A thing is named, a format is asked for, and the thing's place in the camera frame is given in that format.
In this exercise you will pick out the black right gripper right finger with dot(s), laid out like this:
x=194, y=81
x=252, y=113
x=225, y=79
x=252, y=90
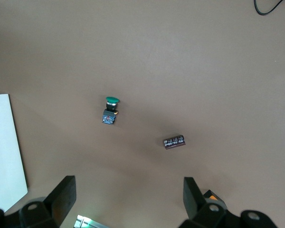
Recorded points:
x=196, y=204

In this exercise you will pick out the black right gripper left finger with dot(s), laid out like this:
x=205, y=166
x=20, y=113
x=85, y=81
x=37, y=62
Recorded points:
x=59, y=202

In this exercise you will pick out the white drawer cabinet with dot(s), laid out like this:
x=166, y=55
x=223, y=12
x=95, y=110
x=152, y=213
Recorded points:
x=4, y=142

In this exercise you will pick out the green mushroom push button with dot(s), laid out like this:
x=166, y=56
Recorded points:
x=109, y=116

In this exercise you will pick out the small black block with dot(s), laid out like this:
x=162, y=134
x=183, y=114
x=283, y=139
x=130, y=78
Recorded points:
x=174, y=142

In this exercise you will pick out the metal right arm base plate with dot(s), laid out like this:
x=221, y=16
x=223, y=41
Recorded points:
x=85, y=223

